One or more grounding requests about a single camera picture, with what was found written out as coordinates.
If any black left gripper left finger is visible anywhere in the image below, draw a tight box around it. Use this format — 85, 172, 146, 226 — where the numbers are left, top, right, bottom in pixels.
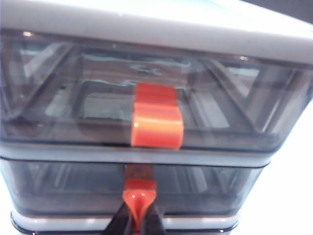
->
102, 202, 134, 235

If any smoky drawer with red handle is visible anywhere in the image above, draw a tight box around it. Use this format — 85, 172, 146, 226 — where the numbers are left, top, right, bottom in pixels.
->
0, 29, 313, 154
0, 159, 264, 230
14, 226, 235, 235

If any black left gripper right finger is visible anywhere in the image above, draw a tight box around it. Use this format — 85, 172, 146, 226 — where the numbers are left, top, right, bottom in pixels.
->
143, 205, 165, 235

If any white three-drawer cabinet frame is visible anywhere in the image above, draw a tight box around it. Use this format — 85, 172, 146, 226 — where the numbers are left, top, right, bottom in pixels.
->
0, 0, 313, 235

